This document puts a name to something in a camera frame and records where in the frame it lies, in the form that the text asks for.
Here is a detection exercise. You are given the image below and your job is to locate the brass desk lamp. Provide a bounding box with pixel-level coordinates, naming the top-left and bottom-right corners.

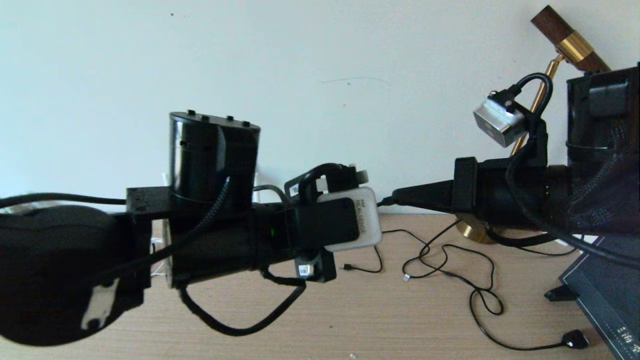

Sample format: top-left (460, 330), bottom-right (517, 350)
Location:
top-left (456, 5), bottom-right (612, 245)

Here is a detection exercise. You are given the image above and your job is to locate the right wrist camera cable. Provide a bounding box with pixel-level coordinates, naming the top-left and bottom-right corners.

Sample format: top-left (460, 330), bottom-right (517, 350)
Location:
top-left (485, 72), bottom-right (640, 271)

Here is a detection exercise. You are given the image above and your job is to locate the black lamp power cord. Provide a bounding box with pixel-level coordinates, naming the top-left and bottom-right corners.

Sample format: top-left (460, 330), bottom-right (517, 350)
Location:
top-left (417, 220), bottom-right (590, 351)

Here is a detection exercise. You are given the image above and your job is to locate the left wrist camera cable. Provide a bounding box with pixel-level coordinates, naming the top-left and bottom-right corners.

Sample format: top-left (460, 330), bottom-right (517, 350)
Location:
top-left (177, 162), bottom-right (347, 337)

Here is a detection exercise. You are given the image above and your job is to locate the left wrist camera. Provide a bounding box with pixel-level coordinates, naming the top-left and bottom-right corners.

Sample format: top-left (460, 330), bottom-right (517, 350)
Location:
top-left (317, 186), bottom-right (384, 253)

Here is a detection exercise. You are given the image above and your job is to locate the thin black USB cable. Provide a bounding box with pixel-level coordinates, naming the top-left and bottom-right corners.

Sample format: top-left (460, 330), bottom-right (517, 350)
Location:
top-left (339, 229), bottom-right (497, 293)

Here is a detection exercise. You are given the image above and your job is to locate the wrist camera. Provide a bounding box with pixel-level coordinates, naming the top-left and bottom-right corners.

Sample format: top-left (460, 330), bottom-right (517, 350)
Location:
top-left (317, 186), bottom-right (384, 253)
top-left (472, 96), bottom-right (531, 149)

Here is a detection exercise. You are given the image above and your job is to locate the black plastic clip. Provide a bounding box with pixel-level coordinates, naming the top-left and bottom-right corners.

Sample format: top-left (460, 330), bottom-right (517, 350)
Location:
top-left (544, 285), bottom-right (578, 302)

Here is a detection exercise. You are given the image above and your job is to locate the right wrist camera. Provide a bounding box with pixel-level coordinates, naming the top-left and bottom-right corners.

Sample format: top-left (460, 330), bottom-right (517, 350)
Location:
top-left (472, 96), bottom-right (531, 149)

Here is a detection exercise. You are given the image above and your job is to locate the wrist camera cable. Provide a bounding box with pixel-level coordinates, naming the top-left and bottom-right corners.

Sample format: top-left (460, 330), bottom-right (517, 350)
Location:
top-left (177, 162), bottom-right (347, 337)
top-left (485, 72), bottom-right (640, 271)

